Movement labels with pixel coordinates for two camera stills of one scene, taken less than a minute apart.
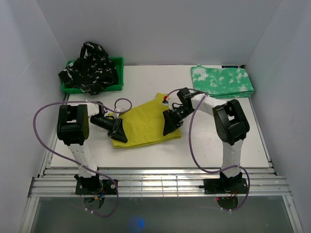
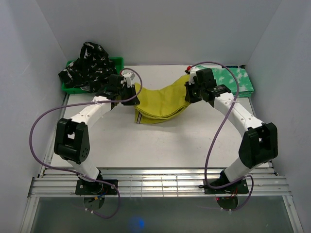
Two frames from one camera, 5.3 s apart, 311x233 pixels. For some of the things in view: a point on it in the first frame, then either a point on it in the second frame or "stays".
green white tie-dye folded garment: x=221 y=83 stays
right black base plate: x=225 y=186 stays
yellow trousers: x=144 y=125 → x=156 y=106
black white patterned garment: x=93 y=71 stays
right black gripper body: x=181 y=112 → x=197 y=90
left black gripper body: x=106 y=124 → x=125 y=93
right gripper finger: x=171 y=122 → x=189 y=94
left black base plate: x=108 y=188 stays
